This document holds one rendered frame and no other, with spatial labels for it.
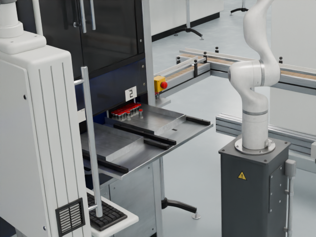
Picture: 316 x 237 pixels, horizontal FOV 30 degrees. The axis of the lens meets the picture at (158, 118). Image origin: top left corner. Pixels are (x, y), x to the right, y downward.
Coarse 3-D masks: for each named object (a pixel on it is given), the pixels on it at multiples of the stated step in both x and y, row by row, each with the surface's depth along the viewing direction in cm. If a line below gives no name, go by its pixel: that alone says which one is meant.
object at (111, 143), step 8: (96, 128) 303; (104, 128) 299; (112, 128) 295; (80, 136) 296; (96, 136) 295; (104, 136) 294; (112, 136) 294; (120, 136) 293; (128, 136) 290; (136, 136) 286; (96, 144) 286; (104, 144) 285; (112, 144) 285; (120, 144) 284; (128, 144) 276; (136, 144) 280; (88, 152) 272; (96, 152) 278; (104, 152) 277; (112, 152) 277; (120, 152) 273
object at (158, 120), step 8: (144, 104) 324; (144, 112) 321; (152, 112) 321; (160, 112) 318; (168, 112) 314; (176, 112) 311; (112, 120) 306; (136, 120) 311; (144, 120) 311; (152, 120) 310; (160, 120) 310; (168, 120) 309; (176, 120) 302; (184, 120) 307; (136, 128) 296; (144, 128) 293; (152, 128) 300; (160, 128) 293; (168, 128) 298
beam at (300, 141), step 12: (216, 120) 398; (228, 120) 392; (240, 120) 389; (216, 132) 402; (228, 132) 395; (240, 132) 389; (276, 132) 370; (288, 132) 367; (300, 132) 366; (300, 144) 362
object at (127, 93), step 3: (132, 87) 310; (135, 87) 312; (126, 90) 306; (129, 90) 308; (132, 90) 310; (135, 90) 312; (126, 93) 307; (129, 93) 309; (135, 93) 312; (126, 96) 307; (129, 96) 309; (135, 96) 313; (126, 99) 308; (129, 99) 310
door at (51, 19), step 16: (16, 0) 243; (48, 0) 256; (64, 0) 263; (32, 16) 251; (48, 16) 258; (64, 16) 265; (32, 32) 253; (48, 32) 260; (64, 32) 267; (64, 48) 269; (80, 48) 277; (80, 64) 279
